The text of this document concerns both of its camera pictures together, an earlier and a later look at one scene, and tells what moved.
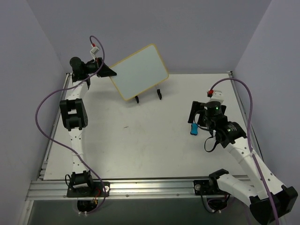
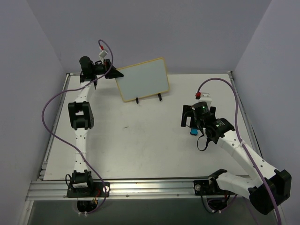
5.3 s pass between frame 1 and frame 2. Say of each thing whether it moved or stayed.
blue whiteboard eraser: stayed
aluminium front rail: stayed
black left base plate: stayed
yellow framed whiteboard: moved
